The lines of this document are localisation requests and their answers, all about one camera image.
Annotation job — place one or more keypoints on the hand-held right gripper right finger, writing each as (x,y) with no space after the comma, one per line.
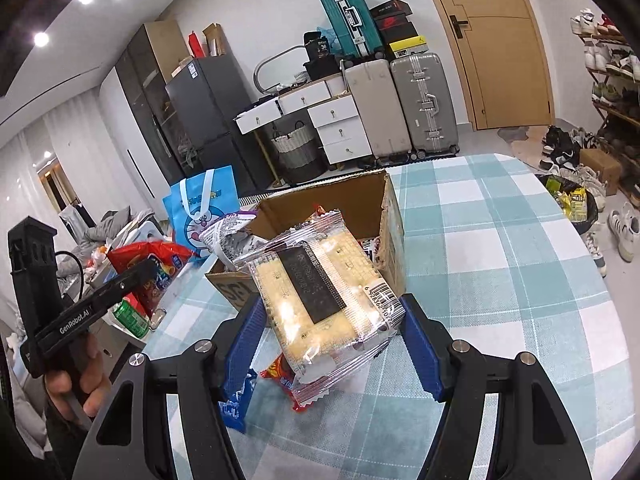
(425,350)

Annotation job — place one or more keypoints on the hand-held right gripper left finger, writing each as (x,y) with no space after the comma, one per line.
(245,340)

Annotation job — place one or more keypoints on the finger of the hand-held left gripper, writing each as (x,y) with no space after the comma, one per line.
(127,276)
(127,292)

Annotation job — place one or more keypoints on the red cone snack bag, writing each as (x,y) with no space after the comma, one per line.
(172,259)

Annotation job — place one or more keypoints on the clear cracker packet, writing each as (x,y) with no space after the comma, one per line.
(320,280)

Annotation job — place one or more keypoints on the brown cardboard box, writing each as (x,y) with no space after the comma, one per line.
(320,197)

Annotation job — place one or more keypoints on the person's left forearm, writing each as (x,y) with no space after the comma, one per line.
(55,435)

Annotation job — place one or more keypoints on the person's left hand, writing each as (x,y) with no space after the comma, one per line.
(95,375)

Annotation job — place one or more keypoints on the green can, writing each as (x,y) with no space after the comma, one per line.
(131,317)

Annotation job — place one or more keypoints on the red sandwich cookie packet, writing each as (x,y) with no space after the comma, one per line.
(277,372)

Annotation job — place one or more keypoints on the white plastic appliance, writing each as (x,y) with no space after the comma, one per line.
(145,232)

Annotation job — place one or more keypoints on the blue cookie packet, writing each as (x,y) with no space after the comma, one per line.
(235,410)

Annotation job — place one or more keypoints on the purple white snack bag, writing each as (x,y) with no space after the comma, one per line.
(227,240)

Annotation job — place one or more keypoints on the blue cartoon tote bag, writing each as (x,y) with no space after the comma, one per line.
(200,200)

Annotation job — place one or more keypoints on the checked tablecloth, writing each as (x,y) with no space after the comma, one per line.
(500,260)

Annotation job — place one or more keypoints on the dark glass cabinet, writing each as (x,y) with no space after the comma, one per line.
(145,90)

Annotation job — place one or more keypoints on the dark grey refrigerator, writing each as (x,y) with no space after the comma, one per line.
(215,110)

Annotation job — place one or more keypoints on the woven laundry basket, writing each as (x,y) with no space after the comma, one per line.
(295,150)

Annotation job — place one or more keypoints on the black trash bin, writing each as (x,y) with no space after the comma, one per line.
(590,205)

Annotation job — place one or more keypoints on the beige door mat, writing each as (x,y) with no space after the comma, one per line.
(525,145)

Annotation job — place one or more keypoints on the scattered shoes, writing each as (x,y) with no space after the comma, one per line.
(620,230)

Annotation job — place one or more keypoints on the white drawer cabinet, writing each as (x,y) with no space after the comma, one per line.
(335,125)

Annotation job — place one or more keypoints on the silver suitcase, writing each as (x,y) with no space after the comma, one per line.
(425,105)

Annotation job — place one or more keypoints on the beige suitcase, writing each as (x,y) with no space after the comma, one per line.
(375,105)

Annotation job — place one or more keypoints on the open narrow cardboard box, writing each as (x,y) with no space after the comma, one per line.
(216,40)

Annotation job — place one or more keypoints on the small cardboard box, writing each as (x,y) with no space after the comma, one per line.
(600,167)

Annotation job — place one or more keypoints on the black carton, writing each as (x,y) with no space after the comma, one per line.
(317,50)

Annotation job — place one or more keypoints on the yellow black shoebox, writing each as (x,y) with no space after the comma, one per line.
(409,48)

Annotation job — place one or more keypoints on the shoe rack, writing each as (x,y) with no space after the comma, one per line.
(615,110)

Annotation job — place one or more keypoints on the plain black shoebox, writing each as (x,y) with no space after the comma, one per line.
(399,35)

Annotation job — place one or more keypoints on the wooden door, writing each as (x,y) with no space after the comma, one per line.
(500,35)

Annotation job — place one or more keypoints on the teal suitcase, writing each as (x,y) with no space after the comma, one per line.
(345,20)

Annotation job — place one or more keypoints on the black red striped shoebox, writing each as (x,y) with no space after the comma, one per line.
(390,8)

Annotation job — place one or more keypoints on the silver curved metal frame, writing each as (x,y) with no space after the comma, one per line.
(257,72)

